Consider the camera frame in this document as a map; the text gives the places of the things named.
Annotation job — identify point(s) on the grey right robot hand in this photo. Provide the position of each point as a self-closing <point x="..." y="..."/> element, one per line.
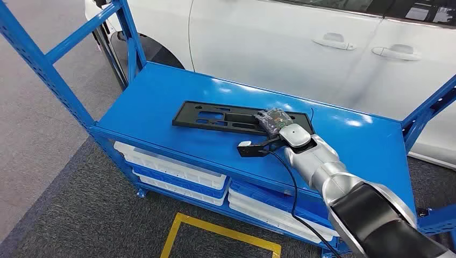
<point x="272" y="121"/>

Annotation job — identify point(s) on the black plastic panel part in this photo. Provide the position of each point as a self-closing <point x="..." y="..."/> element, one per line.
<point x="192" y="114"/>

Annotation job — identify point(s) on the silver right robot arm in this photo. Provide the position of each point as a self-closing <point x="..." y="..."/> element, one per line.
<point x="320" y="167"/>

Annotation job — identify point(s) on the blue metal shelf rack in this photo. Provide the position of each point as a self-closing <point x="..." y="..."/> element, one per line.
<point x="160" y="92"/>

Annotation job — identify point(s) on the white car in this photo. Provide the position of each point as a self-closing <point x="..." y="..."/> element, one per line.
<point x="267" y="42"/>

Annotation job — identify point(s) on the white plastic bin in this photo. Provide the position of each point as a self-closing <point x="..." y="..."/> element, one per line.
<point x="171" y="167"/>
<point x="270" y="219"/>
<point x="178" y="190"/>

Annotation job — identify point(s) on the black stand pole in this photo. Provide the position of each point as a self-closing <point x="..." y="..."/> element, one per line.
<point x="108" y="58"/>

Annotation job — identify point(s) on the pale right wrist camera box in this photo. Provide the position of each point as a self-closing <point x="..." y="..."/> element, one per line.
<point x="249" y="150"/>

